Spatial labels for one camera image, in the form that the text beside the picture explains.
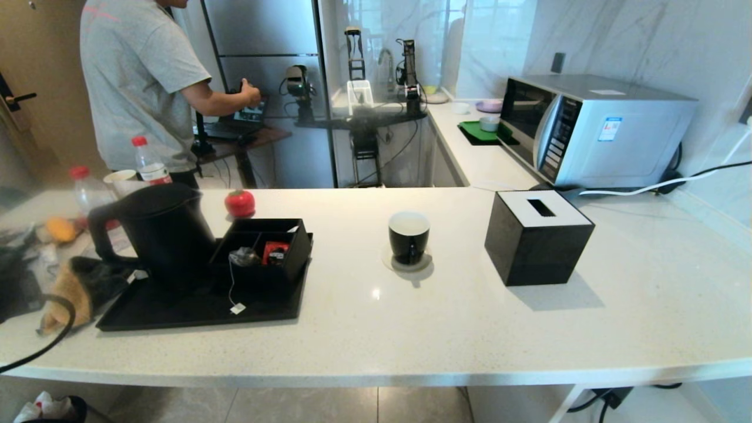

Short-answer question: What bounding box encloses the black electric kettle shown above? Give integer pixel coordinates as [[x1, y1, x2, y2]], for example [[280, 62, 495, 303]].
[[87, 183, 217, 293]]

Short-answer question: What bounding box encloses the black cup white inside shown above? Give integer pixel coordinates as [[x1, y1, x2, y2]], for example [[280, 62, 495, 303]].
[[388, 211, 431, 266]]

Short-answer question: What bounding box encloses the round clear coaster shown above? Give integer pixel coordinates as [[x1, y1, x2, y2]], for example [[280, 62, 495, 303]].
[[382, 244, 434, 273]]

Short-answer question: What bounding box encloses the black compartment organizer box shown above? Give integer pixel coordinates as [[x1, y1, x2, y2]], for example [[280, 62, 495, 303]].
[[209, 218, 313, 294]]

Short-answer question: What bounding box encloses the red packet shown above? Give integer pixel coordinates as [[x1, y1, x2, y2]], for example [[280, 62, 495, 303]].
[[263, 241, 291, 266]]

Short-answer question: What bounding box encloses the green tray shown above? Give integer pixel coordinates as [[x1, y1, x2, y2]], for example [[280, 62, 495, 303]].
[[458, 120, 521, 146]]

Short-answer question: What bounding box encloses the brown wooden desk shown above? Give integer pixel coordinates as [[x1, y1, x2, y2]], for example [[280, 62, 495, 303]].
[[191, 126, 293, 189]]

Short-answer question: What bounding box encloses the red tomato shaped timer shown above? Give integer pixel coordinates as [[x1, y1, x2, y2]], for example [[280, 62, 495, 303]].
[[224, 189, 256, 219]]

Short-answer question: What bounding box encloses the chrome faucet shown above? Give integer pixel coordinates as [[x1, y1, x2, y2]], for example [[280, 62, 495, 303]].
[[378, 49, 397, 92]]

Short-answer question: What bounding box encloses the black laptop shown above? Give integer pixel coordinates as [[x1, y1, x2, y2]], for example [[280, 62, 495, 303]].
[[203, 97, 269, 140]]

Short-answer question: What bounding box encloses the black tissue box white lid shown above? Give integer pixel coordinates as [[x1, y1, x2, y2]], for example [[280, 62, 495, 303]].
[[485, 190, 595, 287]]

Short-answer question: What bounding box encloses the black serving tray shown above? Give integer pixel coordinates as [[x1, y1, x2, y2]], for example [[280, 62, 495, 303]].
[[96, 232, 314, 331]]

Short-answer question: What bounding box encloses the steel refrigerator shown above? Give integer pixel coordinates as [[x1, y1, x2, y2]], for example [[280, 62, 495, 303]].
[[200, 0, 338, 189]]

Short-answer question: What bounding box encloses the plastic water bottle red cap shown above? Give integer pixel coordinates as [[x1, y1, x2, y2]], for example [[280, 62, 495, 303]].
[[131, 136, 173, 186], [69, 166, 118, 217]]

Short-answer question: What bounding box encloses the silver microwave oven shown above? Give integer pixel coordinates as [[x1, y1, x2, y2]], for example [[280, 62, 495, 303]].
[[497, 74, 700, 189]]

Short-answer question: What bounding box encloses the white paper cup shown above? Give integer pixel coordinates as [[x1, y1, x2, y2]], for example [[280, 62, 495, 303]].
[[103, 170, 147, 197]]

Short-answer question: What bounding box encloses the person in grey t-shirt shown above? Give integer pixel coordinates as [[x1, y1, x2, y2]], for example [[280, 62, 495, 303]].
[[79, 0, 262, 189]]

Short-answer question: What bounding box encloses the brown black oven mitt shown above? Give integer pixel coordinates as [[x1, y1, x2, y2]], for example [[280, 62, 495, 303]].
[[40, 256, 139, 335]]

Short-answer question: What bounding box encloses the dark clutter pile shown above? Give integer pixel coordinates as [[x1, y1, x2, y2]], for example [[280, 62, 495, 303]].
[[0, 226, 48, 250]]

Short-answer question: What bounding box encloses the black trash bin with paper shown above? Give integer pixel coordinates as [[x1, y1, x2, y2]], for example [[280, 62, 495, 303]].
[[13, 391, 89, 423]]

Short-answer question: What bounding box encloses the white wire rack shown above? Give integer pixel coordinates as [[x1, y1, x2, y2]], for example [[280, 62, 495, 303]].
[[347, 80, 375, 116]]

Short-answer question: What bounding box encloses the grey tea bag with string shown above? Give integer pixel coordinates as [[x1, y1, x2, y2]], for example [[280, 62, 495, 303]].
[[228, 247, 262, 315]]

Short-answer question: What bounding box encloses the black camera with green light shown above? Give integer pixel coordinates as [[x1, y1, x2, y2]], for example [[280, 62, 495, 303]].
[[285, 65, 318, 124]]

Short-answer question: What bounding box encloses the white power cable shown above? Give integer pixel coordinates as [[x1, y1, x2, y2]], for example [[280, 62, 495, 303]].
[[579, 132, 752, 197]]

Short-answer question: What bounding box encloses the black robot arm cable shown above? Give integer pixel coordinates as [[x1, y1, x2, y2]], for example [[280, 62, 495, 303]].
[[0, 294, 77, 375]]

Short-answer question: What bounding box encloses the black power cable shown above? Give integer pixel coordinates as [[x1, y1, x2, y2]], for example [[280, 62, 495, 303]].
[[658, 141, 752, 189]]

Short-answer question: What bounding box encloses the black door handle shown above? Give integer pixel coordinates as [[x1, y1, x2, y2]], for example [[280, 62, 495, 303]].
[[0, 70, 39, 112]]

